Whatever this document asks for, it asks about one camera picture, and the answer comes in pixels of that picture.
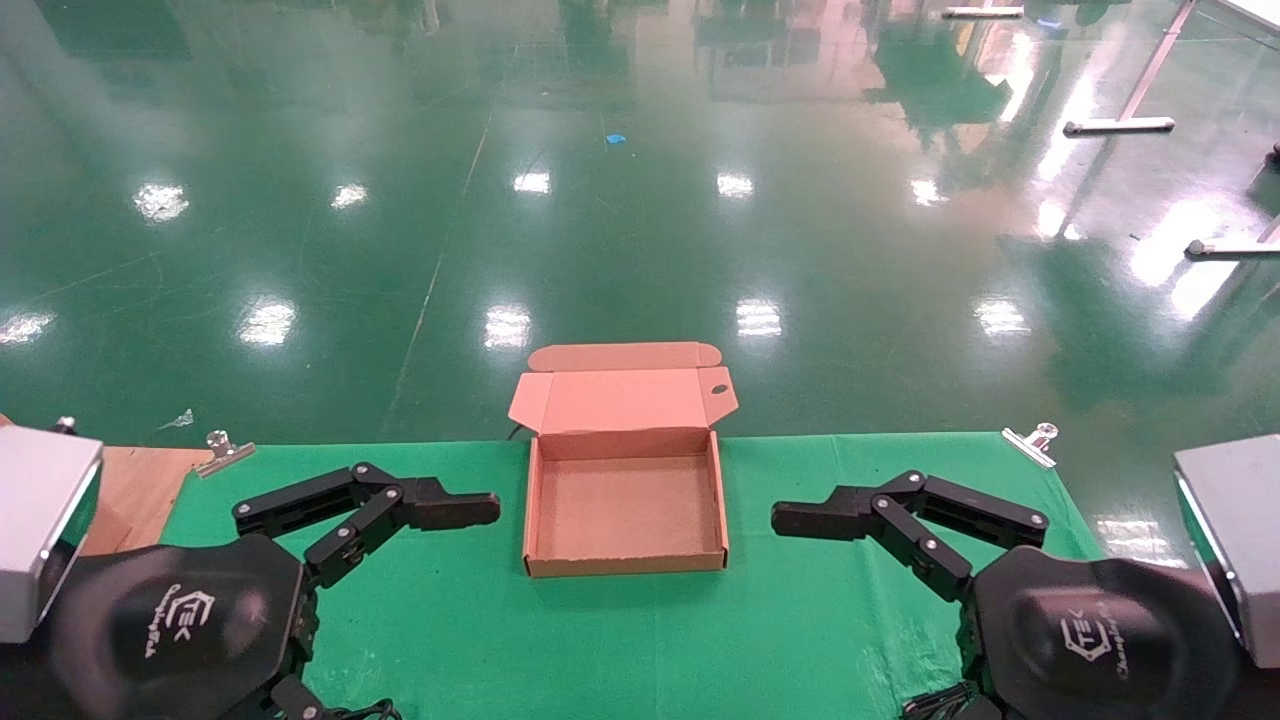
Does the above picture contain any white table top edge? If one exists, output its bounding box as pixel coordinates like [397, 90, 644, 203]
[1222, 0, 1280, 33]

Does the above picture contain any green table cloth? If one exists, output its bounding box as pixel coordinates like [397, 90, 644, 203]
[160, 432, 1109, 720]

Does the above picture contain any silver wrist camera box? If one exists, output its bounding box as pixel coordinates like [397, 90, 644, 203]
[1173, 433, 1280, 669]
[0, 425, 104, 644]

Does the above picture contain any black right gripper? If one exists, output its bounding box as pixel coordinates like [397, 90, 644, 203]
[950, 545, 1246, 720]

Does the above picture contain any white table leg with foot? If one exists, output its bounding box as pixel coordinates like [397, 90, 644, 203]
[1062, 0, 1198, 137]

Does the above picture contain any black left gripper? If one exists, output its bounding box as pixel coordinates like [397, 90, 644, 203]
[48, 533, 331, 720]

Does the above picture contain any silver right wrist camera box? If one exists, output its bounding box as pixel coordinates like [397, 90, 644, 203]
[1173, 433, 1280, 669]

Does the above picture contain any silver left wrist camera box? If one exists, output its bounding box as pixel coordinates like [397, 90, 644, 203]
[0, 425, 104, 644]

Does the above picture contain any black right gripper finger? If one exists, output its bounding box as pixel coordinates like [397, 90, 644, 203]
[770, 470, 1051, 603]

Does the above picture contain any silver metal binder clip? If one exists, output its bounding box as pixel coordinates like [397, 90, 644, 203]
[1002, 422, 1059, 469]
[193, 430, 257, 478]

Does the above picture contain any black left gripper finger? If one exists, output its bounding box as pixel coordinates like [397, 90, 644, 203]
[232, 462, 501, 589]

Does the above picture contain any open brown cardboard box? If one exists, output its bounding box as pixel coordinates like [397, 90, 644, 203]
[508, 342, 740, 579]

